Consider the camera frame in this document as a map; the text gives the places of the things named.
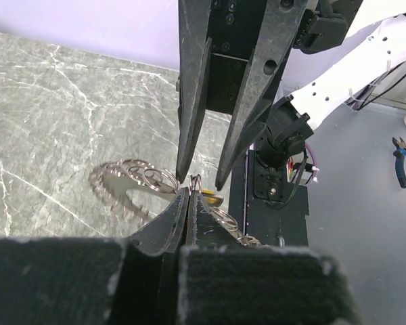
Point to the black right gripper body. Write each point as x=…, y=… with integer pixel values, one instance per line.
x=234, y=28

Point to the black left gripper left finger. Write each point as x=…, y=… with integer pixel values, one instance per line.
x=95, y=280

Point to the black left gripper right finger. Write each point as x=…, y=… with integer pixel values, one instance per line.
x=233, y=284

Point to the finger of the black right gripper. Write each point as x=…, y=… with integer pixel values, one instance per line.
x=195, y=47
x=278, y=29

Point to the yellow key tag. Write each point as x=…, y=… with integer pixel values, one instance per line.
x=209, y=196

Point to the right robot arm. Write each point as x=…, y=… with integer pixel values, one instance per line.
x=292, y=119

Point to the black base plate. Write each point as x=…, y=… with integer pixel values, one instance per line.
x=266, y=204

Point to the blue handled pliers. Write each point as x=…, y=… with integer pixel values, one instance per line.
x=400, y=156

